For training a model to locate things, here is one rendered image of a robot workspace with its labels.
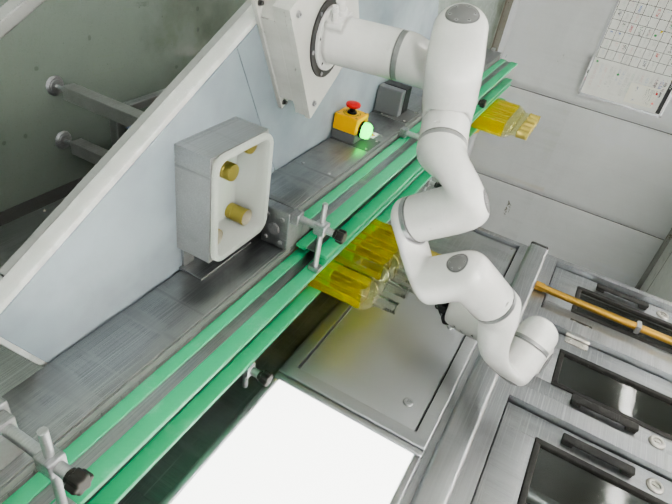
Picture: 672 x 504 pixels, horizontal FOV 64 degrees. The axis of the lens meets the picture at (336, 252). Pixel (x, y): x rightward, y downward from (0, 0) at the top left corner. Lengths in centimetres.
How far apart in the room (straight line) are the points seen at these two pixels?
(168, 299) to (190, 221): 15
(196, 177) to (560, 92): 632
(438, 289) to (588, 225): 669
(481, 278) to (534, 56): 621
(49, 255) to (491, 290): 68
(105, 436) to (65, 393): 9
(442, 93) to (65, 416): 76
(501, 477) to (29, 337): 89
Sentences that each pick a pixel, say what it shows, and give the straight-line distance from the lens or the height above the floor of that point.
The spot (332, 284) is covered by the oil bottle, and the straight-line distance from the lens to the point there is 120.
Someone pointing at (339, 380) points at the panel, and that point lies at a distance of 119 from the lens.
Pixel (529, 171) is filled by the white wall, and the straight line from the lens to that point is 740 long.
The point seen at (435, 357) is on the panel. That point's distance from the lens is 130.
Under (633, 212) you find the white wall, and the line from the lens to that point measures 747.
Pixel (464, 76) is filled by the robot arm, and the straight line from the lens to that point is 92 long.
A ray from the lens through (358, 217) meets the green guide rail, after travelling 134.
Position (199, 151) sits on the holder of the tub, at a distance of 96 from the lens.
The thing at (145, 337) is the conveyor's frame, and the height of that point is 83.
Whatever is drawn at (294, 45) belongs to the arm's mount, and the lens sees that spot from 106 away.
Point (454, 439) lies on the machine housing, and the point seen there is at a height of 136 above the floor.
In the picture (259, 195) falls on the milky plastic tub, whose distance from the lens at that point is 112.
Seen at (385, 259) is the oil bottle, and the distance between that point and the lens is 127.
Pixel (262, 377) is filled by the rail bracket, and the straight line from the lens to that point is 107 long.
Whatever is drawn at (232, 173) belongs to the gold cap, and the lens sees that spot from 103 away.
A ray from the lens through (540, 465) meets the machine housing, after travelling 127.
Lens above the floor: 135
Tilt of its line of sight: 18 degrees down
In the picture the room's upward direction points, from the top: 114 degrees clockwise
